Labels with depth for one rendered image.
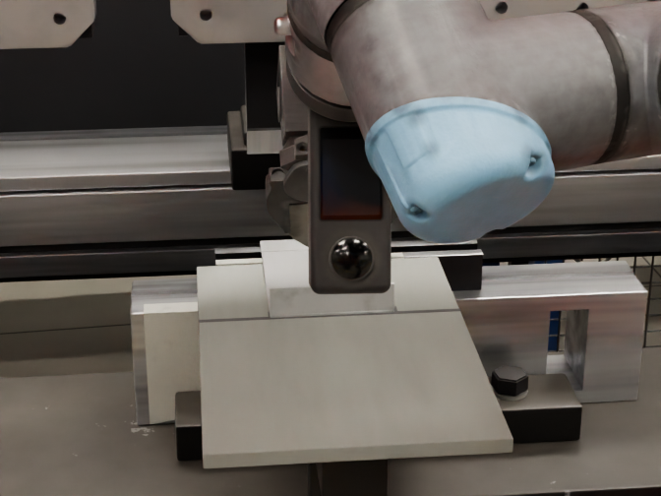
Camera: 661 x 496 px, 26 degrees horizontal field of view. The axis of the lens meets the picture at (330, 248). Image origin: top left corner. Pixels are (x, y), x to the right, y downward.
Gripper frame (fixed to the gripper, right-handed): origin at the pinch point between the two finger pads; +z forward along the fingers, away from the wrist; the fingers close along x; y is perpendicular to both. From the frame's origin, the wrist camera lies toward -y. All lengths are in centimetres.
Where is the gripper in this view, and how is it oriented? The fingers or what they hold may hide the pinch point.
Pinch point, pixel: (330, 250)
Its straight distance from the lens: 95.9
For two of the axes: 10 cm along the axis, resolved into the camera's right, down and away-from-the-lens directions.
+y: -0.8, -8.9, 4.4
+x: -9.9, 0.4, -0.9
